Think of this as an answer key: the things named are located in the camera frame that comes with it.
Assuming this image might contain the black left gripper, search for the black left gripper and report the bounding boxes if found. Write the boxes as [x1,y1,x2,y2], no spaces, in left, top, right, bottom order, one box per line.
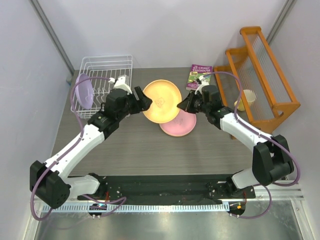
[116,86,152,121]

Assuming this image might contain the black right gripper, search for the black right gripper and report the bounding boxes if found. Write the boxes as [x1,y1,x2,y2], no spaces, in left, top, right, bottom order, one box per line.
[178,89,210,114]

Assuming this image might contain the pink plate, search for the pink plate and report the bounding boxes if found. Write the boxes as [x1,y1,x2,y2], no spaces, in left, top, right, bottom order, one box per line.
[159,110,197,137]

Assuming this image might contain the orange plate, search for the orange plate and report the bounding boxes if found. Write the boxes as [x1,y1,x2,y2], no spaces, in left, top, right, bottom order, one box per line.
[143,79,182,124]

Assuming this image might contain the lilac plate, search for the lilac plate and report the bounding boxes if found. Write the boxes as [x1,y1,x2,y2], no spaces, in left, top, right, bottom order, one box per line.
[75,73,94,110]

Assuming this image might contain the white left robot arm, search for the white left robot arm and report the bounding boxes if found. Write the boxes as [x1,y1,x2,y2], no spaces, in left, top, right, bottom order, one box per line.
[29,86,155,209]

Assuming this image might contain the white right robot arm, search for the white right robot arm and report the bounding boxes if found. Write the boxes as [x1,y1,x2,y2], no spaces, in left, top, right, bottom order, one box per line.
[188,85,295,198]

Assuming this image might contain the orange wooden shelf rack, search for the orange wooden shelf rack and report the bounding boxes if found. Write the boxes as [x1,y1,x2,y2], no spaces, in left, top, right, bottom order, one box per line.
[213,26,301,134]

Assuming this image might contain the purple paperback book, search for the purple paperback book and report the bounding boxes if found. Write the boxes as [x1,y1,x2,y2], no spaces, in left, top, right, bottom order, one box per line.
[186,64,213,91]

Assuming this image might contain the pale yellow mug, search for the pale yellow mug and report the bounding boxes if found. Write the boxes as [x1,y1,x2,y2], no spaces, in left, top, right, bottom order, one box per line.
[233,89,257,112]

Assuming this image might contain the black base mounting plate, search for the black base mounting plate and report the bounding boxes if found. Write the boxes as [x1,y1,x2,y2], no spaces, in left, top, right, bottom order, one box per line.
[76,170,256,202]

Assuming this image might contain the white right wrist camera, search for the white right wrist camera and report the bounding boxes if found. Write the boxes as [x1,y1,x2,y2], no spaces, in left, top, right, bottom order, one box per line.
[195,75,209,95]

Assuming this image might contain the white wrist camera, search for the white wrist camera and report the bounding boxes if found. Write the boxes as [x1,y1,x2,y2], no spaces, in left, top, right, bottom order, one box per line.
[195,75,209,95]
[108,74,132,95]

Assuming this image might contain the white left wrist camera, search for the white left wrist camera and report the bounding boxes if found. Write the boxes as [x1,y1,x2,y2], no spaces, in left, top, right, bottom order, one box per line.
[108,74,132,95]

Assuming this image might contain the white wire dish rack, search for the white wire dish rack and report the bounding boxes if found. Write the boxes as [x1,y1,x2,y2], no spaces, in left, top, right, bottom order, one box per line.
[71,54,133,119]

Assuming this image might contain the slotted cable duct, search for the slotted cable duct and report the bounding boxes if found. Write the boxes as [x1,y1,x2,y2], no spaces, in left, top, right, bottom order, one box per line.
[52,202,230,213]

